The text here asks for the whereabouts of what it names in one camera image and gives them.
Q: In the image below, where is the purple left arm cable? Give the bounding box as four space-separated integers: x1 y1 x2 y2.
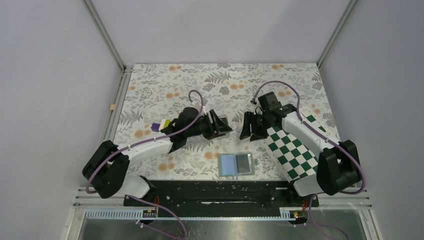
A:
85 89 205 240

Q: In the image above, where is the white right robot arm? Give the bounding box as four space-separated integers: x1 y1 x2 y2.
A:
239 92 365 206

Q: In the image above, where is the purple white green block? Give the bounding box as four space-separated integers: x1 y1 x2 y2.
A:
150 118 171 132

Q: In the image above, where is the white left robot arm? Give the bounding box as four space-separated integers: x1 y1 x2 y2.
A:
82 107 233 206

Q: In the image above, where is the floral patterned table mat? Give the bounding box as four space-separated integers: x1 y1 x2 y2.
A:
113 63 339 181

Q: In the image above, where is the green white checkerboard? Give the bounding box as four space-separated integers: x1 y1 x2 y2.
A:
264 127 318 182

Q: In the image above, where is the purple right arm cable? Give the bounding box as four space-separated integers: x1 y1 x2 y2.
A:
251 80 367 240

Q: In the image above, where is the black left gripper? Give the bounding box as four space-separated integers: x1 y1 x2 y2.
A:
186 110 233 141

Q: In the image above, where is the green card holder wallet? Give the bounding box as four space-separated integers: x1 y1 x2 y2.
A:
217 152 255 177

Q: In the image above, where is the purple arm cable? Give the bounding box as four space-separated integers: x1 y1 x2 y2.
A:
85 89 205 240
251 80 367 240

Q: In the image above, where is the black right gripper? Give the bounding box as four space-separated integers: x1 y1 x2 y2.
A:
239 111 275 142

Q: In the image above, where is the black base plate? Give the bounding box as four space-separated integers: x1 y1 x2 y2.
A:
123 180 319 219

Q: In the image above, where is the aluminium frame rail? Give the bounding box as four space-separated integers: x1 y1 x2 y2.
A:
72 64 133 240

